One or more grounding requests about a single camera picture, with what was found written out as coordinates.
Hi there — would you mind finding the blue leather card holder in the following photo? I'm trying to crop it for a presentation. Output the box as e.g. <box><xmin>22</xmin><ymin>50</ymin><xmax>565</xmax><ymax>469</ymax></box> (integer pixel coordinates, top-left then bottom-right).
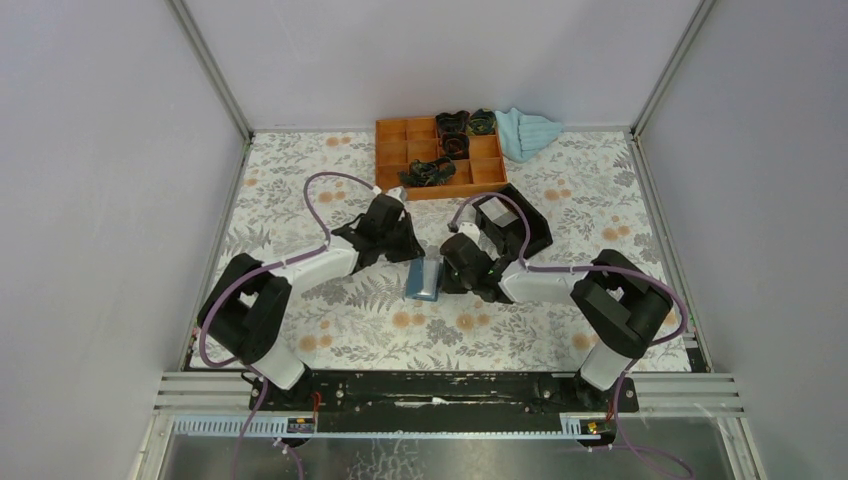
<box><xmin>405</xmin><ymin>258</ymin><xmax>443</xmax><ymax>302</ymax></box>

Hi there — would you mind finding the orange compartment tray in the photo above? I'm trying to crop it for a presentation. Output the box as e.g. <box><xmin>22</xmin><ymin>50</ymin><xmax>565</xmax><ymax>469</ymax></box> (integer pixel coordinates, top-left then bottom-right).
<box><xmin>375</xmin><ymin>109</ymin><xmax>508</xmax><ymax>200</ymax></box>

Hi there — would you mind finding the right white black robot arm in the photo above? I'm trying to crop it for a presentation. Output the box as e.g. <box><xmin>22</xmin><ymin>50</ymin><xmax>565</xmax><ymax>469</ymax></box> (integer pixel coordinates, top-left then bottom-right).
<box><xmin>440</xmin><ymin>233</ymin><xmax>678</xmax><ymax>412</ymax></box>

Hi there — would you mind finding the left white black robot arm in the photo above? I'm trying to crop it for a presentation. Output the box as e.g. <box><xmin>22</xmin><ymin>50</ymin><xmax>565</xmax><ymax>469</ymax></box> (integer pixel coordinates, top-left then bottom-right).
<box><xmin>197</xmin><ymin>188</ymin><xmax>424</xmax><ymax>411</ymax></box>

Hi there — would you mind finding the black card box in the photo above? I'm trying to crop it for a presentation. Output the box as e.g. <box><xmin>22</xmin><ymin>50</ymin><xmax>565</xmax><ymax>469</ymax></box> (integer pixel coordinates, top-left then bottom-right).
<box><xmin>472</xmin><ymin>184</ymin><xmax>553</xmax><ymax>259</ymax></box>

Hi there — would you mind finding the black tangled band pile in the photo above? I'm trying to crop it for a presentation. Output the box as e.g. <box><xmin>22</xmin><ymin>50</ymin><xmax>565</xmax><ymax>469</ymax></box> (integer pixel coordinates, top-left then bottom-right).
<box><xmin>397</xmin><ymin>157</ymin><xmax>456</xmax><ymax>188</ymax></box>

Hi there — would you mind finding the black rolled band centre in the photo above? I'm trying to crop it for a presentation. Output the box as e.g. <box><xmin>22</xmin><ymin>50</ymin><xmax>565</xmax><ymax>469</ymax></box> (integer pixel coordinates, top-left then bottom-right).
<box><xmin>440</xmin><ymin>132</ymin><xmax>470</xmax><ymax>160</ymax></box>

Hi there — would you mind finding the black rolled band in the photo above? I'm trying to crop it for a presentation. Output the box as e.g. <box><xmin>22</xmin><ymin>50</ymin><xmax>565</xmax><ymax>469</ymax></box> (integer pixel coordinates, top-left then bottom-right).
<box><xmin>466</xmin><ymin>108</ymin><xmax>497</xmax><ymax>136</ymax></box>
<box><xmin>440</xmin><ymin>132</ymin><xmax>470</xmax><ymax>160</ymax></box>
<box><xmin>435</xmin><ymin>110</ymin><xmax>470</xmax><ymax>137</ymax></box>

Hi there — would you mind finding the black rolled band left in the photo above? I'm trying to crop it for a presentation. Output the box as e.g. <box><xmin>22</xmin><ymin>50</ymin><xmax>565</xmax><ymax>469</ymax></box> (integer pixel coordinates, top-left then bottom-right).
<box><xmin>435</xmin><ymin>110</ymin><xmax>470</xmax><ymax>137</ymax></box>

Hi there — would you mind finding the light blue folded cloth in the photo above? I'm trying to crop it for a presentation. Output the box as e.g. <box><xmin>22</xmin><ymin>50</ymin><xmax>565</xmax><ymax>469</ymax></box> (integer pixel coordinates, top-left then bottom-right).
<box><xmin>495</xmin><ymin>108</ymin><xmax>564</xmax><ymax>163</ymax></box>

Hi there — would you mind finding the black rolled band top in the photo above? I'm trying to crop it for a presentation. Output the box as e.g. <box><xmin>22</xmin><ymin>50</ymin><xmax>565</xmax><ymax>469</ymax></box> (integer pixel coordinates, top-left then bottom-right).
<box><xmin>466</xmin><ymin>108</ymin><xmax>497</xmax><ymax>136</ymax></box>

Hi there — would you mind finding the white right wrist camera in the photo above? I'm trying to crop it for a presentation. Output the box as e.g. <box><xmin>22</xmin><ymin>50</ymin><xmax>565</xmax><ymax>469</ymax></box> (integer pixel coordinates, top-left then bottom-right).
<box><xmin>458</xmin><ymin>222</ymin><xmax>481</xmax><ymax>244</ymax></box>

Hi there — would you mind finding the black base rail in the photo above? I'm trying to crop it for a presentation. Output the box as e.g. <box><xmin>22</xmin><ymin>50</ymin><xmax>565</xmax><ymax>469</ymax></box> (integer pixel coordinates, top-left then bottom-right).
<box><xmin>249</xmin><ymin>370</ymin><xmax>639</xmax><ymax>435</ymax></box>

